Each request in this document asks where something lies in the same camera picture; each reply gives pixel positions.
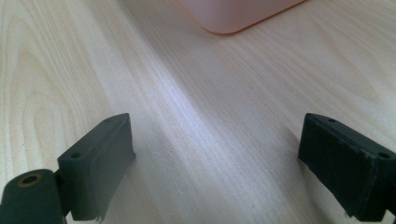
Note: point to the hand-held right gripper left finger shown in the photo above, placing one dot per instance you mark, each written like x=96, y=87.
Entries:
x=93, y=168

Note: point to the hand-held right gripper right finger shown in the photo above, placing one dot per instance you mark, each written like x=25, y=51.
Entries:
x=345, y=168

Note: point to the pink plastic container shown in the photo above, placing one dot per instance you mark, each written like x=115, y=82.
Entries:
x=233, y=14

